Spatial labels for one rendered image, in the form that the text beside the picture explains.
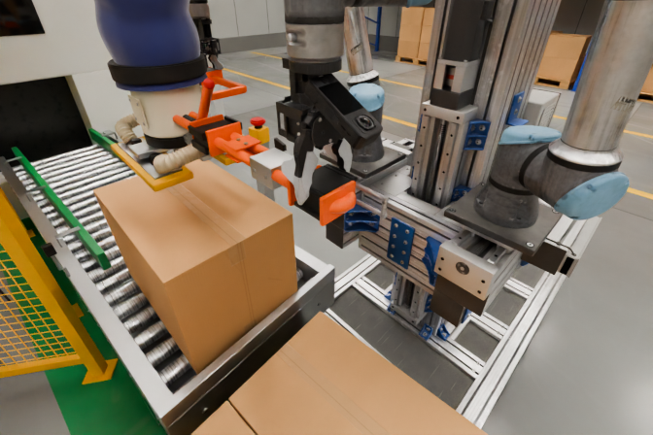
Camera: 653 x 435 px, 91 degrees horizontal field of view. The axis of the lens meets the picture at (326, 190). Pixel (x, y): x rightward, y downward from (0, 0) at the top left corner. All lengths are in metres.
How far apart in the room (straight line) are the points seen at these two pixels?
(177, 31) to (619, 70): 0.85
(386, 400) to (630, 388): 1.36
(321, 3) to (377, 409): 0.99
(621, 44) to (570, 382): 1.64
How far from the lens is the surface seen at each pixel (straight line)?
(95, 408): 1.96
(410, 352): 1.60
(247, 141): 0.70
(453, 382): 1.58
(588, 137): 0.74
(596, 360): 2.22
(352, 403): 1.10
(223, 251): 0.92
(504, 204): 0.90
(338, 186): 0.50
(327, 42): 0.43
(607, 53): 0.70
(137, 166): 0.98
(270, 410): 1.10
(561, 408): 1.97
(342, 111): 0.42
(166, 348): 1.28
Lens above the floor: 1.53
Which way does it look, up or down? 32 degrees down
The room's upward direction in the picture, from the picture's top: straight up
